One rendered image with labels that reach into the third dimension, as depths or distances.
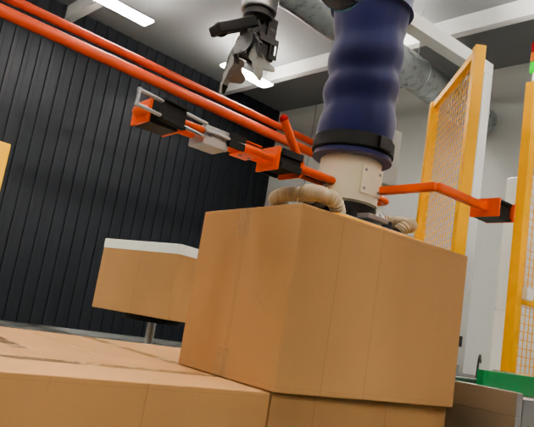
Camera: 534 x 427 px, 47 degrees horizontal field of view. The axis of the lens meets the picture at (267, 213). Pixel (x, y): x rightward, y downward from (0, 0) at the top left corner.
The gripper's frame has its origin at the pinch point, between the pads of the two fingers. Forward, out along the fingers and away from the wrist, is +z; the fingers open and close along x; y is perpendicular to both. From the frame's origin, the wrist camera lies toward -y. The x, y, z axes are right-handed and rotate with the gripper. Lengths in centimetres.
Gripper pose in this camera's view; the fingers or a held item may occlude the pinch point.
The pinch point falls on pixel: (237, 86)
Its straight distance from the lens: 149.1
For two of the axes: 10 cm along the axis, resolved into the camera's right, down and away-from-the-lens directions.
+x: -6.2, 0.4, 7.8
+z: -1.6, 9.7, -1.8
